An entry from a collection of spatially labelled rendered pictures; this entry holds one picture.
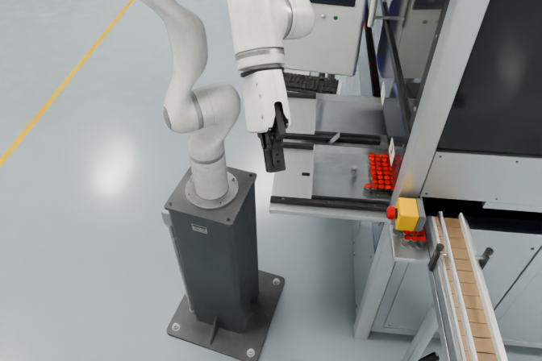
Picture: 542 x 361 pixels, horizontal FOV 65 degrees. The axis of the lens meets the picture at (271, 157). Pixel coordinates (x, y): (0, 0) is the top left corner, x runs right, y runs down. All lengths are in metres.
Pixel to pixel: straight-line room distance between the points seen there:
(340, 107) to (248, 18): 1.23
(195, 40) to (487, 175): 0.90
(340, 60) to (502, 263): 1.16
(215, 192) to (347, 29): 1.06
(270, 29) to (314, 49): 1.48
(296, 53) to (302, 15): 1.46
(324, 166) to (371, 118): 0.36
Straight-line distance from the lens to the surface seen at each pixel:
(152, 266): 2.45
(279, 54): 0.72
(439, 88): 1.13
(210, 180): 1.44
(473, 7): 1.04
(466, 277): 1.36
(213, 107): 1.26
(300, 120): 1.80
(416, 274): 1.74
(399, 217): 1.31
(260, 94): 0.69
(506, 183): 1.41
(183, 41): 1.17
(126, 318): 2.33
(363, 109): 1.90
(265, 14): 0.72
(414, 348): 1.77
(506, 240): 1.63
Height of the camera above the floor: 2.00
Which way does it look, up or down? 44 degrees down
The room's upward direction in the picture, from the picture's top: straight up
